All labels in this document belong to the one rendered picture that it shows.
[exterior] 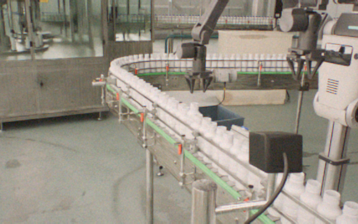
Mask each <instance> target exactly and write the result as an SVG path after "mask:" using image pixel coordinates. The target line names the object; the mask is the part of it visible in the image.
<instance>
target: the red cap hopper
mask: <svg viewBox="0 0 358 224"><path fill-rule="evenodd" d="M177 1H192V2H199V3H198V4H197V5H196V6H195V7H194V8H193V9H192V10H191V11H192V12H193V11H194V10H195V9H196V8H197V7H198V6H199V5H201V7H199V8H198V9H197V10H196V12H198V11H199V10H200V9H201V15H200V17H201V16H202V15H203V6H204V5H206V7H205V11H206V10H207V8H208V3H209V0H168V16H169V15H171V17H173V13H174V7H175V8H177V9H178V11H179V12H180V10H181V11H182V12H183V11H184V10H183V9H182V8H181V7H180V6H179V5H178V4H177ZM176 5H177V6H176ZM178 7H179V8H178ZM168 35H173V32H172V30H168ZM176 53H177V51H175V52H174V53H173V37H169V38H168V58H169V55H170V54H173V56H174V55H175V54H176Z"/></svg>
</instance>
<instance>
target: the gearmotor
mask: <svg viewBox="0 0 358 224"><path fill-rule="evenodd" d="M209 75H211V76H213V80H212V81H211V82H210V84H209V85H208V87H207V90H213V89H214V83H224V84H225V85H224V97H223V100H224V98H225V91H226V83H234V82H236V81H237V70H236V69H226V68H219V69H214V70H213V74H209ZM199 88H200V90H201V91H203V84H202V78H200V83H199ZM223 100H222V102H223ZM222 102H220V104H221V103H222ZM220 104H218V105H220Z"/></svg>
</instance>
